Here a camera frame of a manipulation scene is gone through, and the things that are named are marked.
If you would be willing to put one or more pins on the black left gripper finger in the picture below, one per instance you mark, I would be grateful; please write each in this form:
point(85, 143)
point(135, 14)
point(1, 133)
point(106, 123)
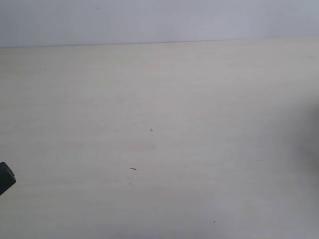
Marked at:
point(7, 177)

